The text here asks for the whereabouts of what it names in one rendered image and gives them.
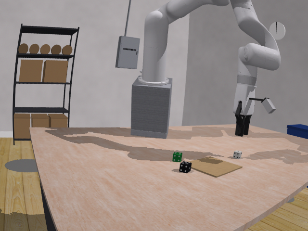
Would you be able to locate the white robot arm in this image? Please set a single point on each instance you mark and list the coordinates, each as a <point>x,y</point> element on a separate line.
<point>266,55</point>

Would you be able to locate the tan flat mat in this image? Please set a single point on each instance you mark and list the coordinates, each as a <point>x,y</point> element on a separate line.
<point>213,166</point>

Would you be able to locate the green die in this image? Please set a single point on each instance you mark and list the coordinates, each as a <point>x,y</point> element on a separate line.
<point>177,157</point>

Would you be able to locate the black die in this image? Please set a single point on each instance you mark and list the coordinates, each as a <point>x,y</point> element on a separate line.
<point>185,167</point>

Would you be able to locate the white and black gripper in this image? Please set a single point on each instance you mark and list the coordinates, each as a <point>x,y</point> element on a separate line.
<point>243,105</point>

